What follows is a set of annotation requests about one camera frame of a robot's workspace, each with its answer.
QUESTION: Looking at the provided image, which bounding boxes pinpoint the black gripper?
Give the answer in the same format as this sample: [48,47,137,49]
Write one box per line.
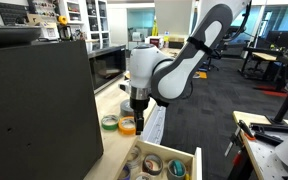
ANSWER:
[129,97,150,136]

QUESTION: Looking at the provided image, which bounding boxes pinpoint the orange tape roll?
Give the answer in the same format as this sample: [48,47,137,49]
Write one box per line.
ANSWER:
[117,115,138,136]

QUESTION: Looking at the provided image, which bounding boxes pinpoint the white drawer cabinet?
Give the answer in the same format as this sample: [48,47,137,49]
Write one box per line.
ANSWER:
[140,104,168,146]

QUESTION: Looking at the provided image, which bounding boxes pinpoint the green and white tape roll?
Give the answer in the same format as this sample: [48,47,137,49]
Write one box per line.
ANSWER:
[100,114,121,131]

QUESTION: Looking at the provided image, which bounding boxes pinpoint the wooden drawer with white front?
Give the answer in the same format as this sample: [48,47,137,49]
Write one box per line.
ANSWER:
[113,136,204,180]

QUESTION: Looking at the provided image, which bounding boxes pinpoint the dark roll with red tape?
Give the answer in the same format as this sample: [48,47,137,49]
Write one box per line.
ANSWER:
[141,153,164,177]

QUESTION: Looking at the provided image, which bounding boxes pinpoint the blue tape roll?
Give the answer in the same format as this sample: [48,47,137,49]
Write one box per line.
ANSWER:
[118,164,132,180]

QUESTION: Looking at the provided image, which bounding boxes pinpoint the white printed tape roll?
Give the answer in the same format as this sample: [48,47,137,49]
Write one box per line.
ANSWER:
[131,171,152,180]

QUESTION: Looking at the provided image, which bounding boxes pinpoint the teal tape in clear roll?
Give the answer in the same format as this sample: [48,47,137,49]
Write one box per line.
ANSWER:
[166,158,187,180]

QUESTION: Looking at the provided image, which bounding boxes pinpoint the black microwave oven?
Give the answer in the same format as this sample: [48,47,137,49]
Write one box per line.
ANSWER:
[87,44,128,95]

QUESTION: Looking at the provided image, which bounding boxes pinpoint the white island cabinet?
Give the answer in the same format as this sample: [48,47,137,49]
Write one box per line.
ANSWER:
[159,47,184,59]

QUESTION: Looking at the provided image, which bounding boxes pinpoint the red and white appliance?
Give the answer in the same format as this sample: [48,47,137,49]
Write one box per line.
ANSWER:
[148,35,165,50]

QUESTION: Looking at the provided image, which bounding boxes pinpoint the white printer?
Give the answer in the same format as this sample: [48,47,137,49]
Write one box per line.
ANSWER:
[131,31,146,43]

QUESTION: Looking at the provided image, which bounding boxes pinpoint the brown box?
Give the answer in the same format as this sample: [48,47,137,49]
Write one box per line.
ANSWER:
[167,36,185,50]

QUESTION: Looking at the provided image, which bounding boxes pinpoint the yellow floor sign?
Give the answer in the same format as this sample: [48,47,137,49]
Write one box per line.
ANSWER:
[151,15,160,37]

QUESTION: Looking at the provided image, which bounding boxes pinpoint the black office chair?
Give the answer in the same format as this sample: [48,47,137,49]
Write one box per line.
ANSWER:
[201,39,224,72]

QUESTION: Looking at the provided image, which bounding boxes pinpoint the large black board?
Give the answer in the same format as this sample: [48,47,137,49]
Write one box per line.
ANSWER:
[0,39,105,180]

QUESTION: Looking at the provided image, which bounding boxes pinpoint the black clamp with orange pad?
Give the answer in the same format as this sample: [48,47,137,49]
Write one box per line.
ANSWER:
[224,119,257,158]

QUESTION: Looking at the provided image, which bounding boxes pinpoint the white shelf unit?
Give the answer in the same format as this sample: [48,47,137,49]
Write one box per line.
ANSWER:
[58,0,111,52]

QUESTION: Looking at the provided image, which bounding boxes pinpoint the yellow round tool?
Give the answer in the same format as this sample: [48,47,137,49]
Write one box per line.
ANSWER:
[57,15,69,27]

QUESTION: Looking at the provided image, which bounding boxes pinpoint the perforated white work table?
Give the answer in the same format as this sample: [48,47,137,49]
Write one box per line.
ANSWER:
[231,110,288,180]

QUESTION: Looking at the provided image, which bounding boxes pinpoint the black tray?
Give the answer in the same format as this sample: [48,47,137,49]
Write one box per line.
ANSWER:
[0,25,44,50]

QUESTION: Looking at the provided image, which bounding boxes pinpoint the black computer monitor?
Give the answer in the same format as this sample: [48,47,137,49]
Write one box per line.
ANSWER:
[265,30,288,50]

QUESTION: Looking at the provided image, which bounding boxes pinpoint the dark parts bin rack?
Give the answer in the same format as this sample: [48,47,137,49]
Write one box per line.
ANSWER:
[0,1,30,27]

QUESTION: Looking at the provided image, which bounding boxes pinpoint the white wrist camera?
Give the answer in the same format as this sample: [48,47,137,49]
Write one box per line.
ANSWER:
[118,82,133,95]

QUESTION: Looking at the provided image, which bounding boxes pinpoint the red-handled clamp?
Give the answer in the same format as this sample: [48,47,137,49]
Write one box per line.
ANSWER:
[231,149,244,168]

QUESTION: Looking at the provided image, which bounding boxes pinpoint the black metal bracket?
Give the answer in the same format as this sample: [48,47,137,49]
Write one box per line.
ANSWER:
[249,122,288,146]

